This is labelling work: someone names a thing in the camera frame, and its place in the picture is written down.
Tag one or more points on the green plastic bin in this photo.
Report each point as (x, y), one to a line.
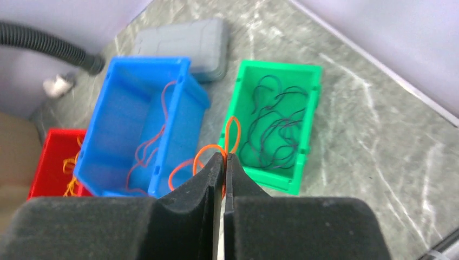
(275, 104)

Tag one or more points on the blue plastic bin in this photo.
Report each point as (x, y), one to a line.
(146, 122)

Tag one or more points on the red plastic bin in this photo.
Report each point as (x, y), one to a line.
(54, 174)

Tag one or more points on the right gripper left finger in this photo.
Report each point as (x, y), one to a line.
(183, 224)

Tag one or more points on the white pipe fitting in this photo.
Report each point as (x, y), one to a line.
(58, 86)

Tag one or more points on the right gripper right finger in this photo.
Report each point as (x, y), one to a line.
(260, 226)

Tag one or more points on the grey plastic case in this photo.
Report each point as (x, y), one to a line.
(205, 42)

